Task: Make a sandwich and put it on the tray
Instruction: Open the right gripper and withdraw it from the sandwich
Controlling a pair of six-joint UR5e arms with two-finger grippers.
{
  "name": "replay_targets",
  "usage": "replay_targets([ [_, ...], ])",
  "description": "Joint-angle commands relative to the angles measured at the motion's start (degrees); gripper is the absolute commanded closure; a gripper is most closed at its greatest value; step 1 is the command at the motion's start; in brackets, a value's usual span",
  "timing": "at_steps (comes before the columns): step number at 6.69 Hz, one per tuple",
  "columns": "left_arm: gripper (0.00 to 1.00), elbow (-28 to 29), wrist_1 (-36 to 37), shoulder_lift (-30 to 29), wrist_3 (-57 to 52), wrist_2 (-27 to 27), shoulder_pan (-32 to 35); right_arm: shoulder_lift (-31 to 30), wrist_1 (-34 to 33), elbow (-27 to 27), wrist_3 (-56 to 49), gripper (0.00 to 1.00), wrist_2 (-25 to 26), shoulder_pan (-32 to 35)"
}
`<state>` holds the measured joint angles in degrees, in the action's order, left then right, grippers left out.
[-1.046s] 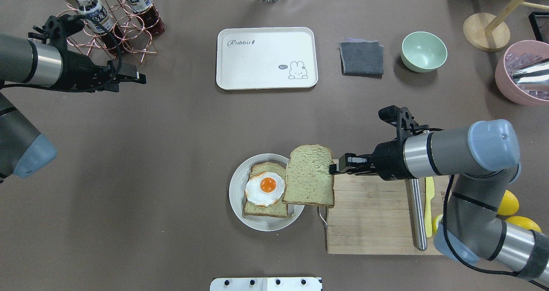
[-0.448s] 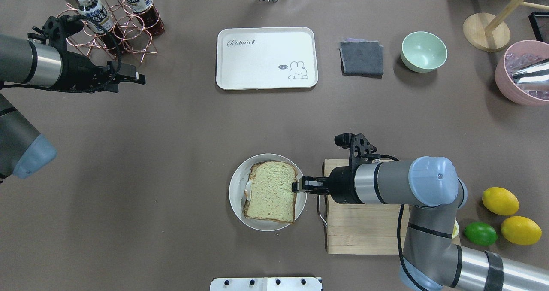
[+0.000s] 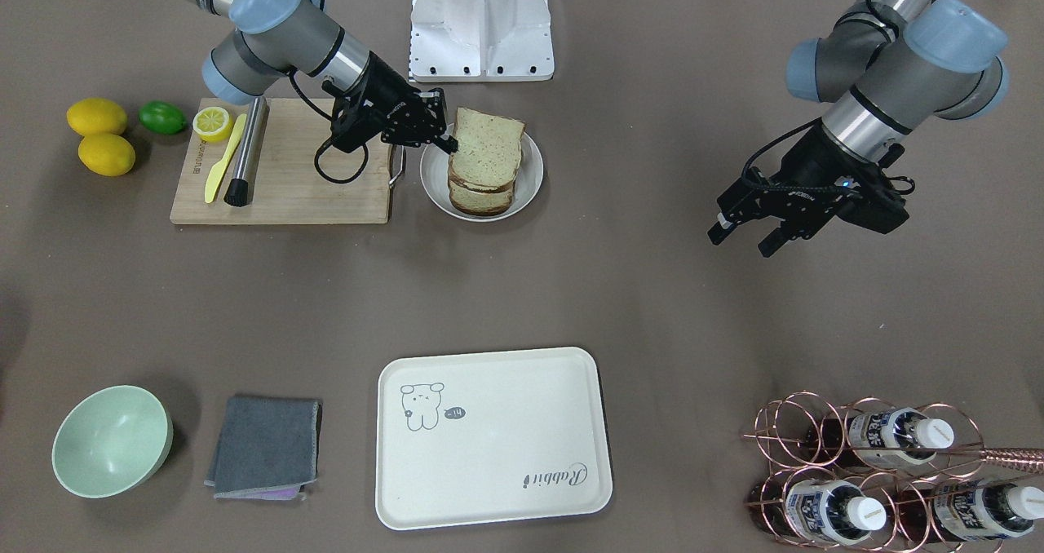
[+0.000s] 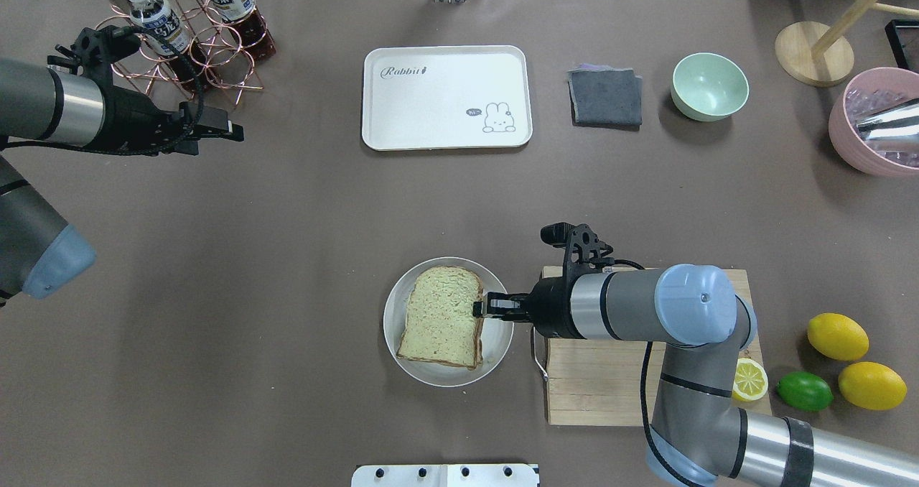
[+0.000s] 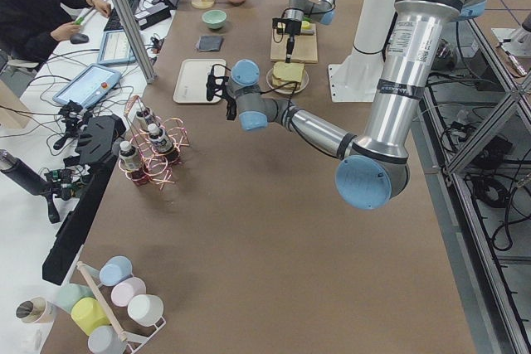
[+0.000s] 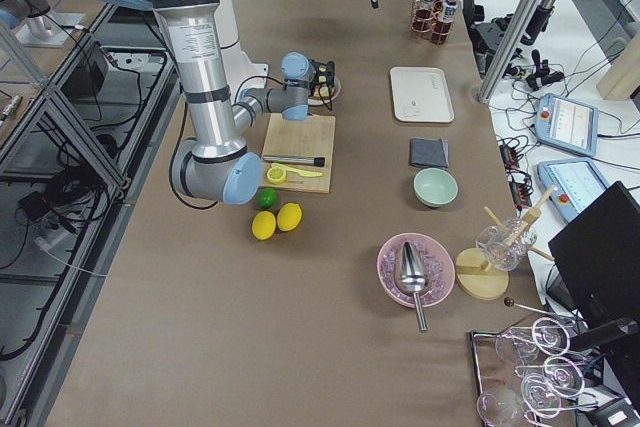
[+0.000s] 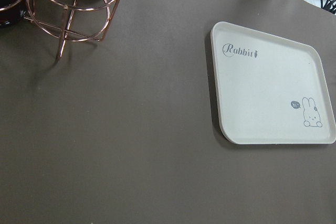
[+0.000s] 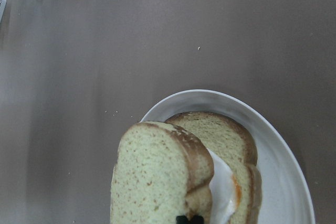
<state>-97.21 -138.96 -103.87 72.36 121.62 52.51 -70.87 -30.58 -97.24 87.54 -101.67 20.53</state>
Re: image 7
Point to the cream rabbit tray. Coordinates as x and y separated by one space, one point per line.
270 90

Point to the copper wire bottle rack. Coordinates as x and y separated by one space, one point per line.
63 31

